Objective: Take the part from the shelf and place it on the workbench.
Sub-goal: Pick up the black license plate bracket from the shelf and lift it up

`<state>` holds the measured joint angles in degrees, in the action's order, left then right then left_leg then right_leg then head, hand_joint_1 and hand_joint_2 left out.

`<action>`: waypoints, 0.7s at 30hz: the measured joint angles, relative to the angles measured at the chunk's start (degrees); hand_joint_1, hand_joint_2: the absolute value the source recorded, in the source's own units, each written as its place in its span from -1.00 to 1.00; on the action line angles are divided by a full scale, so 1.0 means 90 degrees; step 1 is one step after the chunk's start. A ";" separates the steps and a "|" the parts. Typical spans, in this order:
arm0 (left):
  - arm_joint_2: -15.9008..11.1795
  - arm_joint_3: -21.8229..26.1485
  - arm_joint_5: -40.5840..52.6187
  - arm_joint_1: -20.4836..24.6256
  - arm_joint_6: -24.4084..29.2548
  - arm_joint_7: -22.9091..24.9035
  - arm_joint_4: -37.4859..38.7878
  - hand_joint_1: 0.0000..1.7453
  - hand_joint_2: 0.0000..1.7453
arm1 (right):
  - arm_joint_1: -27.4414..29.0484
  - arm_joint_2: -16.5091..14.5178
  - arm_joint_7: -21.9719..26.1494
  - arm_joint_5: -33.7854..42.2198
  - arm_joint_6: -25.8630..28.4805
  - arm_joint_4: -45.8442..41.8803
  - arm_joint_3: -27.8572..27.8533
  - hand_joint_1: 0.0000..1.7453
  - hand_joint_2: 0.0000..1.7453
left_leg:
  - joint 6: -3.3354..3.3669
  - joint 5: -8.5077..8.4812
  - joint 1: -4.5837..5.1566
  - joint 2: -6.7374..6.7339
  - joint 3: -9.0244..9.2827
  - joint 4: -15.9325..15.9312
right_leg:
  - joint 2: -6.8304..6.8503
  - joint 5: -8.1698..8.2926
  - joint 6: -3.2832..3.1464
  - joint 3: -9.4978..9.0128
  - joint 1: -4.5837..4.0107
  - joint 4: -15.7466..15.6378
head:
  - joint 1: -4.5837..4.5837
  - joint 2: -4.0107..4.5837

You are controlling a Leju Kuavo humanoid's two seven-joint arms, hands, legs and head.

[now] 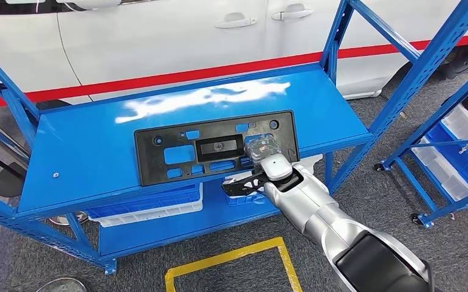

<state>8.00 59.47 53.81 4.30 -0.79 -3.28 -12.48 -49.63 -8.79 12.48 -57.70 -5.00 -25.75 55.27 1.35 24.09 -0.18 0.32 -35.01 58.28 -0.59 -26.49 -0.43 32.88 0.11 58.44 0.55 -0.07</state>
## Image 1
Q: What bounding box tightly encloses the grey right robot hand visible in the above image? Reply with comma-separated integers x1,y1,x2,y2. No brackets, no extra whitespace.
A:
243,133,283,168

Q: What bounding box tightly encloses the black license plate frame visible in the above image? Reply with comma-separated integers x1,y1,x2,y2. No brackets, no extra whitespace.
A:
134,111,300,187

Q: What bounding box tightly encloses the blue wheeled shelf rack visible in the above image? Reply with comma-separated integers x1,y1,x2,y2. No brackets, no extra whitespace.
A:
373,56,468,230

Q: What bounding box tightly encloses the large blue metal shelf rack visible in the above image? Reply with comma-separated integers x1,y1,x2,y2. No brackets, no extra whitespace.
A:
0,0,468,276

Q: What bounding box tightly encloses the white plastic crate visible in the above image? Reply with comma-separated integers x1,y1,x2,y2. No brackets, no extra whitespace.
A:
89,199,204,229
412,137,468,203
441,105,468,162
224,154,323,190

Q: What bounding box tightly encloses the blue plastic crate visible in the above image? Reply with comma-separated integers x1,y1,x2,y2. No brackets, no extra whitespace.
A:
425,122,468,190
87,183,201,220
225,193,269,207

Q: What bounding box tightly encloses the yellow floor tape square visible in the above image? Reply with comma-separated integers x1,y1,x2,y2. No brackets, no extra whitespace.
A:
164,237,303,292

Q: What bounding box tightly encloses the white car with red stripe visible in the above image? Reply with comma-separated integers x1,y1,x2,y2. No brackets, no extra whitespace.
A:
0,0,468,110

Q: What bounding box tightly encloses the chrome stanchion with round base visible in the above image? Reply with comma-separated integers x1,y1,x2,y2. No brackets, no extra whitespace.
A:
49,211,90,226
36,277,92,292

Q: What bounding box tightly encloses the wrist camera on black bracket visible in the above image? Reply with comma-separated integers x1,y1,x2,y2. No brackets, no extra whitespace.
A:
221,171,277,198

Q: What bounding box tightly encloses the black camera cable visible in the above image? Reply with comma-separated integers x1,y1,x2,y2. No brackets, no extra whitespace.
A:
421,260,436,292

